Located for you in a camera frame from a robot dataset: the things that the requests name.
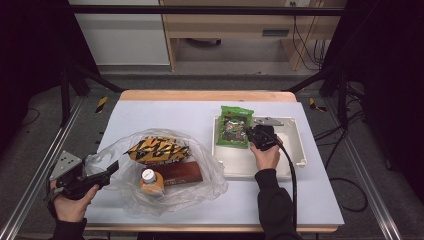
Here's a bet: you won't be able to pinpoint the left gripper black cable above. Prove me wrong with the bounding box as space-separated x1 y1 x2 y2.
44 186 64 218

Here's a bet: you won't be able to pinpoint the green snack packet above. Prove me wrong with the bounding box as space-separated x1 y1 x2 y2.
216 105 255 149

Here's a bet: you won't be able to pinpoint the black floor cable loop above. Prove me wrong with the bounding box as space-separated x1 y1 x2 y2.
329 177 369 213

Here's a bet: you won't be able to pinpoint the black floor cables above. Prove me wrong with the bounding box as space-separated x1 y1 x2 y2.
313 83 368 164

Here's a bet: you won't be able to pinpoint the black stand leg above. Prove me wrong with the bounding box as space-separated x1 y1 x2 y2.
284 66 349 128
59 63 126 128

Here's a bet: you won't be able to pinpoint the black curtain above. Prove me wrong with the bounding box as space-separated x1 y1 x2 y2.
0 0 98 148
319 0 424 194

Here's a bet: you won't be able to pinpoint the brown box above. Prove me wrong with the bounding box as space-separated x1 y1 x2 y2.
148 160 204 188

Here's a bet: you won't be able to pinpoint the white tray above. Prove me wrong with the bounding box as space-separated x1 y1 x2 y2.
212 114 308 181

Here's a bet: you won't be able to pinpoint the orange juice bottle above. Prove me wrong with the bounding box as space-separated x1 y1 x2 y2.
139 168 166 197

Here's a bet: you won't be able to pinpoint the thin floor cable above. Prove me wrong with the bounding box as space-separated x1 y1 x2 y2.
19 108 41 128

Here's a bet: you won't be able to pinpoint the aluminium rail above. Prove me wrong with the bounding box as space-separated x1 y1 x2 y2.
324 96 403 240
0 96 84 240

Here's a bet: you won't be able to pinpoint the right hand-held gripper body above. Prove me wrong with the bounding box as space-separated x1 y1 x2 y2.
251 116 285 152

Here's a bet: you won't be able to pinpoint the white table mat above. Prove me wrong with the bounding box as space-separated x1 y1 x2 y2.
84 99 345 228

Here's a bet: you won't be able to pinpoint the clear plastic bag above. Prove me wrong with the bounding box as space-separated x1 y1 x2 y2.
84 128 229 218

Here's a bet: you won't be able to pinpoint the black horizontal bar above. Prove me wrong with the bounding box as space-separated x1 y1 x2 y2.
66 4 346 17

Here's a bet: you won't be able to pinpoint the white cabinet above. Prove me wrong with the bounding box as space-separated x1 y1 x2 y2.
68 0 171 66

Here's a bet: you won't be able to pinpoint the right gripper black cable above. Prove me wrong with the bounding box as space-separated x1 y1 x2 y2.
273 133 299 231

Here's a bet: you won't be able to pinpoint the black desk cables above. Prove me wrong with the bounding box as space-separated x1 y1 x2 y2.
289 1 329 71

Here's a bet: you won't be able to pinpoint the yellow black tape piece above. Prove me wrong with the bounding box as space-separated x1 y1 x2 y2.
95 95 109 114
308 97 328 113

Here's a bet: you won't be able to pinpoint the wooden desk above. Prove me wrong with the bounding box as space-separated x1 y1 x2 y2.
159 0 348 72

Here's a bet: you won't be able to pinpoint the person's left hand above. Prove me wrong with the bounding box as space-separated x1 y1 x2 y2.
49 181 100 223

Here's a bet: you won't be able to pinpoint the person's right hand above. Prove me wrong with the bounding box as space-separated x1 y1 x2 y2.
249 139 283 172

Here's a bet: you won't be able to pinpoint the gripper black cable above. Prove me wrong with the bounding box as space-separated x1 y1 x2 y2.
44 186 64 218
273 133 299 231

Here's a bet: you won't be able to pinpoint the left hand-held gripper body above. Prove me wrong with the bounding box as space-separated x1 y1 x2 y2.
49 149 112 201

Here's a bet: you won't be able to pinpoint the wooden table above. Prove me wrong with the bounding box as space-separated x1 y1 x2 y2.
84 89 338 233

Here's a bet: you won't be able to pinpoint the orange black chip bag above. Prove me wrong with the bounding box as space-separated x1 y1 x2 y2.
123 135 192 165

